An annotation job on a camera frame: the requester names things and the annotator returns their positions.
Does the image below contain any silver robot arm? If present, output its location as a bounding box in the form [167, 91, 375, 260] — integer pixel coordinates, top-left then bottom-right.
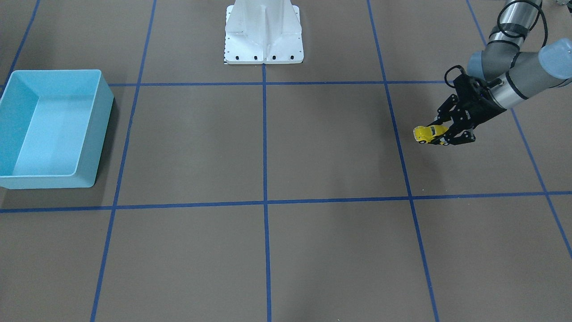
[413, 0, 572, 145]

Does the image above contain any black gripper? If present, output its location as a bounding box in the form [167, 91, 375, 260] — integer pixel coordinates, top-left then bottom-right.
[427, 74, 506, 145]

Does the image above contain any light blue plastic bin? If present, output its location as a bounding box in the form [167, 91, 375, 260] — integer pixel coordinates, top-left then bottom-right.
[0, 69, 114, 190]

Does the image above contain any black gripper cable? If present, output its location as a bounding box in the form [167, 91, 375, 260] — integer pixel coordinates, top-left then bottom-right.
[444, 0, 548, 88]

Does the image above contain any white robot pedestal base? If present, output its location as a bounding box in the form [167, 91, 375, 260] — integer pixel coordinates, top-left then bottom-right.
[223, 0, 304, 65]

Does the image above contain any yellow beetle toy car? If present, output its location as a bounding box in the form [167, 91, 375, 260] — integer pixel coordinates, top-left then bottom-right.
[413, 125, 449, 145]

